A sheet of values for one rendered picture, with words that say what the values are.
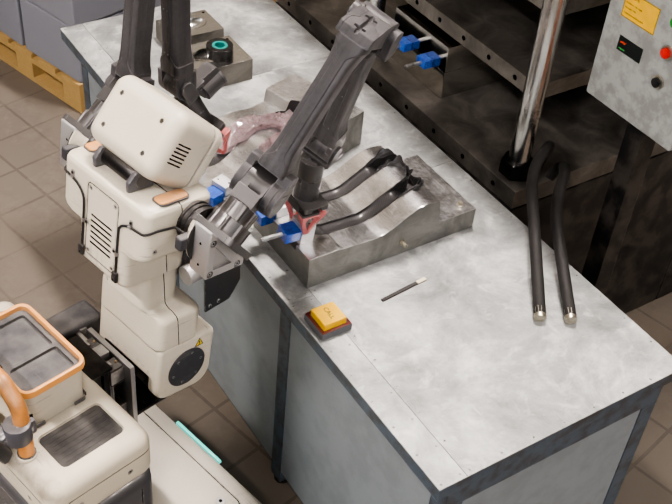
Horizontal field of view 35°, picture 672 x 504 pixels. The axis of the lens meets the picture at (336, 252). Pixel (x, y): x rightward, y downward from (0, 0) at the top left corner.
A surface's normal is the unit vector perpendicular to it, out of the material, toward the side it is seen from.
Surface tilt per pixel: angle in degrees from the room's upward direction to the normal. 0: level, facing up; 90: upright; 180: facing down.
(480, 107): 0
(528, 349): 0
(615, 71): 90
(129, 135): 48
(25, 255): 0
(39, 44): 90
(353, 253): 90
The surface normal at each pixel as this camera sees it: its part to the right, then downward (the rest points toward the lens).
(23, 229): 0.07, -0.75
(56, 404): 0.70, 0.54
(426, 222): 0.54, 0.58
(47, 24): -0.66, 0.46
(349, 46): -0.31, 0.23
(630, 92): -0.84, 0.30
